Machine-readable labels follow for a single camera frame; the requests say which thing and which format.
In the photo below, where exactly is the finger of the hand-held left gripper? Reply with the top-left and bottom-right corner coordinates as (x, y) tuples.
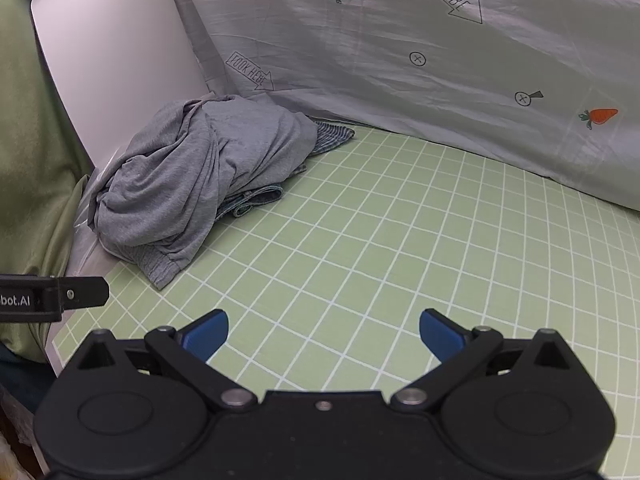
(59, 276), (110, 310)

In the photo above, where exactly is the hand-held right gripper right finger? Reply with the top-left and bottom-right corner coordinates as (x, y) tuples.
(390, 309), (576, 411)

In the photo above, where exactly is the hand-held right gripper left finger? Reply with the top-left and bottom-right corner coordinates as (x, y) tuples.
(75, 309), (259, 411)

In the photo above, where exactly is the clear plastic film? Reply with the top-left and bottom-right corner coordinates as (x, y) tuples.
(65, 160), (132, 281)

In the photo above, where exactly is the green checked mat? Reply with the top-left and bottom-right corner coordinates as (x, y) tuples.
(52, 125), (640, 480)

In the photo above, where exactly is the green curtain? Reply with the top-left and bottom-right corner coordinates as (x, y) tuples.
(0, 0), (95, 363)

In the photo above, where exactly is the blue denim garment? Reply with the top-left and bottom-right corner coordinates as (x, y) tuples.
(216, 160), (308, 219)

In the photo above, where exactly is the grey t-shirt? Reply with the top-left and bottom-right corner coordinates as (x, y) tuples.
(127, 99), (221, 171)

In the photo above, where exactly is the blue striped cloth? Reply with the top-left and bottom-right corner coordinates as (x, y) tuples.
(304, 120), (356, 157)

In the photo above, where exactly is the white panel board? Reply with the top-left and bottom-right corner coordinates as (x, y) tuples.
(30, 0), (212, 172)

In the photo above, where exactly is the grey printed quilt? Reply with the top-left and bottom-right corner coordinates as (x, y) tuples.
(162, 0), (640, 211)

